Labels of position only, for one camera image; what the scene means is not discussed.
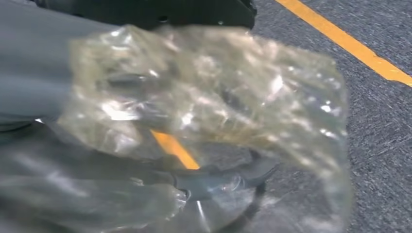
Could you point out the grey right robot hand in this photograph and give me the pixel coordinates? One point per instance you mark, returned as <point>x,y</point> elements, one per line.
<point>209,185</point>

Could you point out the clear plastic wrap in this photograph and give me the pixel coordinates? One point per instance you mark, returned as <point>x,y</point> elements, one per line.
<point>225,64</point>

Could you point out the black robot body panel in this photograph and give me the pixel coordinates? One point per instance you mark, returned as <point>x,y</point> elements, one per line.
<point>145,13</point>

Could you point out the yellow floor tape square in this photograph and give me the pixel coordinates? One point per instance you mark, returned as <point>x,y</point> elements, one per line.
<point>354,46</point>

